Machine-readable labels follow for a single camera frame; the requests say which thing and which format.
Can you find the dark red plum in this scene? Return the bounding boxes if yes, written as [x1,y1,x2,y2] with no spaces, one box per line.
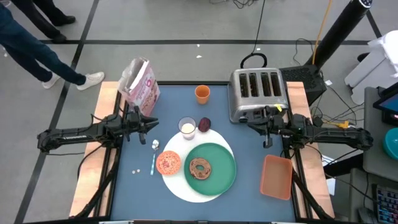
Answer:
[198,117,212,133]

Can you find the teal bowl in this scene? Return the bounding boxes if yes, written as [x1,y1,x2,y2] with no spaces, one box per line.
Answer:
[382,127,398,162]

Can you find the computer keyboard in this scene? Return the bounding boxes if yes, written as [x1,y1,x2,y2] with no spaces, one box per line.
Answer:
[374,185,398,224]

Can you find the green round plate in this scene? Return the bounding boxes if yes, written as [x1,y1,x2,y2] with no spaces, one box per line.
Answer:
[183,142,238,197]

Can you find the black round pole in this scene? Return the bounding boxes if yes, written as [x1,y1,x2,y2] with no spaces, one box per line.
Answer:
[306,0,373,71]

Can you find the clear glass with milk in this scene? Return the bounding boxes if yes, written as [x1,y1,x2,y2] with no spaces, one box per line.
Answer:
[177,116,197,141]

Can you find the black pole base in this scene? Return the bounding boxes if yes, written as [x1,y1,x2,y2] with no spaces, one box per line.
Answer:
[279,63,328,106]

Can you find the pink strawberry yogurt cereal box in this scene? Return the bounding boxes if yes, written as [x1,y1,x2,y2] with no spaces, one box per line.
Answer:
[118,57,161,118]

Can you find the white cardboard box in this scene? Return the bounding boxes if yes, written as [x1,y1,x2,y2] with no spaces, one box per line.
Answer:
[344,30,398,105]

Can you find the orange plastic cup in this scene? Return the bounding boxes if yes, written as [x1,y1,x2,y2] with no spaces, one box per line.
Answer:
[194,85,211,105]

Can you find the yellow cable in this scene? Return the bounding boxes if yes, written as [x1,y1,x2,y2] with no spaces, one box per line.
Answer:
[312,0,333,66]

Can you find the long black floor cable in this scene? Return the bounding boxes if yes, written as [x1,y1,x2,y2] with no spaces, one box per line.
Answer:
[252,0,267,54]

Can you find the brown bagel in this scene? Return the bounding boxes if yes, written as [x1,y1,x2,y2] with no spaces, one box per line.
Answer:
[189,157,212,180]

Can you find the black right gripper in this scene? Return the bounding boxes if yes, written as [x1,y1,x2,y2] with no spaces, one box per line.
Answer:
[247,105,285,149]

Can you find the person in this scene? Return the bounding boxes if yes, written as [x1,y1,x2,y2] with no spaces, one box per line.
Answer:
[0,2,106,91]
[11,0,76,44]

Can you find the tablet screen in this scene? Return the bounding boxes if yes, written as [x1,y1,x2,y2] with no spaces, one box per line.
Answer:
[373,83,398,125]

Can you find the white round woven placemat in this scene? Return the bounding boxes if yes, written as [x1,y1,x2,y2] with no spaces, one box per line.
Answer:
[161,126,234,203]

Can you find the metal spoon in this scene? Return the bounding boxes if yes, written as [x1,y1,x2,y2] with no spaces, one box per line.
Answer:
[150,139,160,176]

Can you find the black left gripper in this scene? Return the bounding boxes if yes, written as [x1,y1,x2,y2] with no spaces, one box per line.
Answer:
[124,105,160,146]

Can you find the orange rectangular plastic tray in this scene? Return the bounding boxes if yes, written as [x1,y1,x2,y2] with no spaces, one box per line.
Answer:
[259,154,294,201]

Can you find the black toaster cable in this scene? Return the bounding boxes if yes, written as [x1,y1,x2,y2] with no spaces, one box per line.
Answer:
[239,52,268,70]

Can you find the grey side desk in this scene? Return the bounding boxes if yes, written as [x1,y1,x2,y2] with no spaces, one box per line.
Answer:
[362,86,398,175]

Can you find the blue patterned bowl orange inside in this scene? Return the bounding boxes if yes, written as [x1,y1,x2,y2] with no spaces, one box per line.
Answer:
[155,150,182,176]

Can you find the black diagonal frame strut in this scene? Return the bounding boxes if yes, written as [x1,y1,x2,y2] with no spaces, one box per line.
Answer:
[74,146,122,218]
[285,149,335,220]

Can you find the silver four-slot toaster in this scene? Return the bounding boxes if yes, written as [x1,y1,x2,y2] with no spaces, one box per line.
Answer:
[227,67,290,124]

